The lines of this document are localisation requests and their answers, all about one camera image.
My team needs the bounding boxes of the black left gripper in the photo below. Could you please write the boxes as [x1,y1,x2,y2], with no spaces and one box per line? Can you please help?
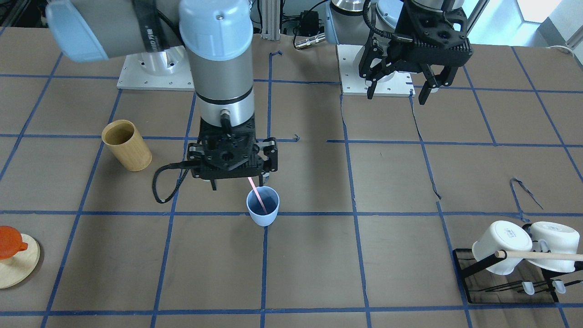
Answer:
[359,0,473,105]

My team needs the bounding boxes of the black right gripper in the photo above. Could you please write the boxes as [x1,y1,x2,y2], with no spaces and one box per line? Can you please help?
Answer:
[187,118,278,191]

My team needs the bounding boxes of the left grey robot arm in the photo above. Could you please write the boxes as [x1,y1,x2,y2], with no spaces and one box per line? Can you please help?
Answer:
[325,0,474,105]

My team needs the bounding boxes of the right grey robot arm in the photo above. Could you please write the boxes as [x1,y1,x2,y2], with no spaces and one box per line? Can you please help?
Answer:
[46,0,278,187]

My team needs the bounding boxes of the bamboo wooden cup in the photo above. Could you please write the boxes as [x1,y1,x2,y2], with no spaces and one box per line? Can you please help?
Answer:
[102,120,153,172]

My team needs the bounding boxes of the silver cylindrical connector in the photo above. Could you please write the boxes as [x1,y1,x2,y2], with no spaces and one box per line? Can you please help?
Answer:
[293,33,326,50]

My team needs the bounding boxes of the white mug near rack end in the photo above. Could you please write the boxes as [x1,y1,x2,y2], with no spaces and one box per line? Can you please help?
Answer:
[472,220,532,261]

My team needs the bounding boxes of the white mug far rack side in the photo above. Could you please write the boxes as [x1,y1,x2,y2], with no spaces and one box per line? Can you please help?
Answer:
[527,221,580,273]

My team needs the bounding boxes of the orange lid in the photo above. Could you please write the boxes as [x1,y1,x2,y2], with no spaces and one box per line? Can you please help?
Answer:
[0,225,28,260]

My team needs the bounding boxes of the round wooden coaster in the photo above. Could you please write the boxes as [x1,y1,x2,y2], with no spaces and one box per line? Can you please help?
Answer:
[0,233,41,289]

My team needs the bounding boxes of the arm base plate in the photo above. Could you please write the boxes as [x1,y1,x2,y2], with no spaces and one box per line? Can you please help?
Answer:
[117,46,195,91]
[337,44,415,97]

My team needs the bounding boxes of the aluminium frame post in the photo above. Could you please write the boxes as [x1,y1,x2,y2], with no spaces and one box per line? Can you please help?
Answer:
[260,0,282,43]

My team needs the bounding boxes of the black wire mug rack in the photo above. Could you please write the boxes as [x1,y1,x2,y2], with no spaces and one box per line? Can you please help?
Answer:
[452,223,582,304]

